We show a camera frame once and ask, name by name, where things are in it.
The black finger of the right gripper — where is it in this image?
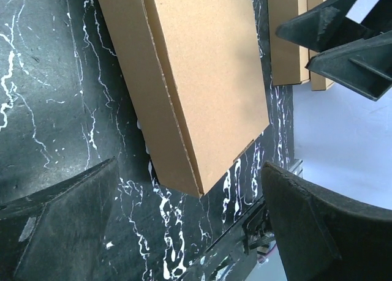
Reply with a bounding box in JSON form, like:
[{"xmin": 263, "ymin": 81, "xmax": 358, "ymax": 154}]
[
  {"xmin": 276, "ymin": 0, "xmax": 391, "ymax": 52},
  {"xmin": 306, "ymin": 31, "xmax": 391, "ymax": 101}
]

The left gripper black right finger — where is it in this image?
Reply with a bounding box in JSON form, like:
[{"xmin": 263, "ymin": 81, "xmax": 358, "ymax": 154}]
[{"xmin": 261, "ymin": 162, "xmax": 391, "ymax": 280}]

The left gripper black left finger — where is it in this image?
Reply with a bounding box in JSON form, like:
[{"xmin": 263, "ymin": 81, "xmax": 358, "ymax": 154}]
[{"xmin": 1, "ymin": 158, "xmax": 118, "ymax": 280}]

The large cardboard box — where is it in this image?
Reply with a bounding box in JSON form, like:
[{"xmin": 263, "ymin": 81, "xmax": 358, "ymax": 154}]
[
  {"xmin": 98, "ymin": 0, "xmax": 270, "ymax": 197},
  {"xmin": 267, "ymin": 0, "xmax": 310, "ymax": 86}
]

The small folded cardboard box right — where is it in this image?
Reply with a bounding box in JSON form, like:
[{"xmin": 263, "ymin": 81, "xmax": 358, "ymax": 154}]
[{"xmin": 307, "ymin": 0, "xmax": 334, "ymax": 91}]

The black base bar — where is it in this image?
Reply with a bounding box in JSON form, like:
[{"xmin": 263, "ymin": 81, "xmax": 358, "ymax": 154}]
[{"xmin": 175, "ymin": 197, "xmax": 276, "ymax": 280}]

